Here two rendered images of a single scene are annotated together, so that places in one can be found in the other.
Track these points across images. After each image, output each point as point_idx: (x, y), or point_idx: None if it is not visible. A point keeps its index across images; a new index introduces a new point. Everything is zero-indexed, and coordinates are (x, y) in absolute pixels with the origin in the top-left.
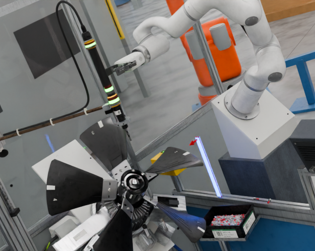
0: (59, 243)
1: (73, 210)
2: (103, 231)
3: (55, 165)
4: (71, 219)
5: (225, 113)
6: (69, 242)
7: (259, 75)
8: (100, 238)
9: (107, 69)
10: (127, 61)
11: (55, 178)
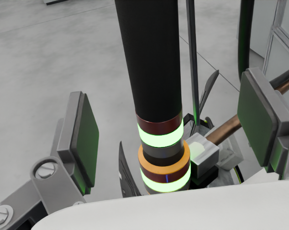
0: (188, 128)
1: (265, 170)
2: (124, 157)
3: (212, 79)
4: (220, 150)
5: None
6: (185, 139)
7: None
8: (122, 152)
9: (254, 100)
10: (39, 221)
11: (205, 89)
